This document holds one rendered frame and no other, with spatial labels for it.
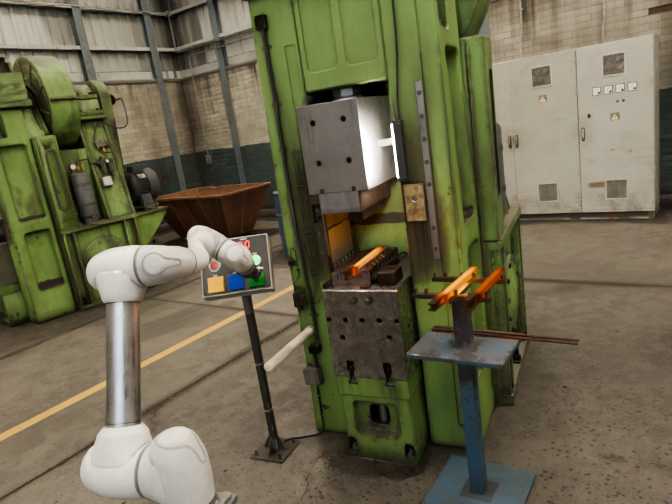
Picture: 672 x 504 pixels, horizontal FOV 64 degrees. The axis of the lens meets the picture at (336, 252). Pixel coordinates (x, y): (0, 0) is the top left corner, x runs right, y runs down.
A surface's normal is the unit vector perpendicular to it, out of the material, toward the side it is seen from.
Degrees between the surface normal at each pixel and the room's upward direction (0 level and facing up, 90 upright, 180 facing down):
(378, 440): 89
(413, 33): 90
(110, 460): 64
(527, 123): 90
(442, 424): 90
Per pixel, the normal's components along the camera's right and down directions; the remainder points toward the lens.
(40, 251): 0.73, 0.05
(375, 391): -0.41, 0.27
